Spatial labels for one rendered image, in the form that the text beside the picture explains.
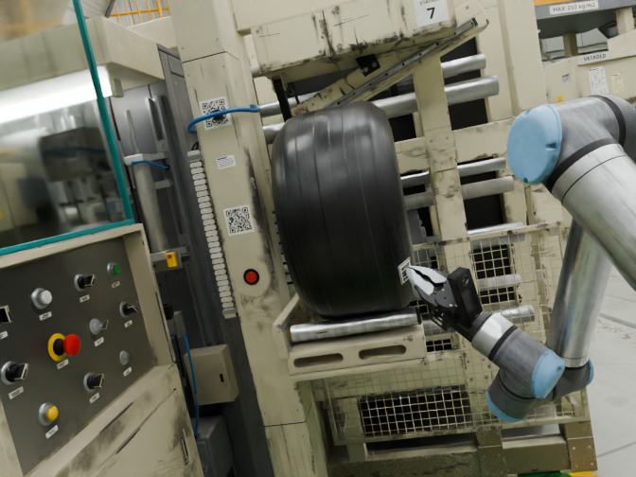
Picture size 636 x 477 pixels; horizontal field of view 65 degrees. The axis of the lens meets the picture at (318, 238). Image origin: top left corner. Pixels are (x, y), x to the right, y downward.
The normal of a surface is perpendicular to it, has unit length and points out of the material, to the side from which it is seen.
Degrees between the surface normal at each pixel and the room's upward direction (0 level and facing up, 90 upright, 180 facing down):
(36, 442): 90
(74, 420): 90
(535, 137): 85
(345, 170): 66
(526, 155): 85
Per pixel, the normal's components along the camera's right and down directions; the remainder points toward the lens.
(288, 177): -0.47, -0.22
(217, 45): -0.15, 0.15
